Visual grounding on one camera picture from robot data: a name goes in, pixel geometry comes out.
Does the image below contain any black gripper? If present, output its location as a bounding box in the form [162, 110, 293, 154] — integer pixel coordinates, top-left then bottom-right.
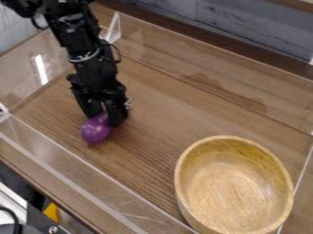
[65, 39, 129, 126]

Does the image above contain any purple toy eggplant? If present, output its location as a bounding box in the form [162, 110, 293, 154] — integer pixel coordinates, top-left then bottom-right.
[80, 113, 112, 144]

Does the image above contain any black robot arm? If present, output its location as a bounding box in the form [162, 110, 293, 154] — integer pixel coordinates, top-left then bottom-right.
[0, 0, 128, 126]

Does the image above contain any brown wooden bowl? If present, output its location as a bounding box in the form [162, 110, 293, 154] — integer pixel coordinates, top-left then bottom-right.
[174, 135, 293, 234]

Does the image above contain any yellow black equipment base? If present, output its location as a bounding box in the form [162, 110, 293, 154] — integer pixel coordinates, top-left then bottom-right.
[0, 163, 93, 234]

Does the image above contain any clear acrylic corner bracket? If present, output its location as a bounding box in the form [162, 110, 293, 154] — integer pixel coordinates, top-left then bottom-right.
[99, 13, 120, 44]

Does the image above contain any black cable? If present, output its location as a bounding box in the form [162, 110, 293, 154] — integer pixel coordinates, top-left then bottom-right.
[0, 206, 21, 234]

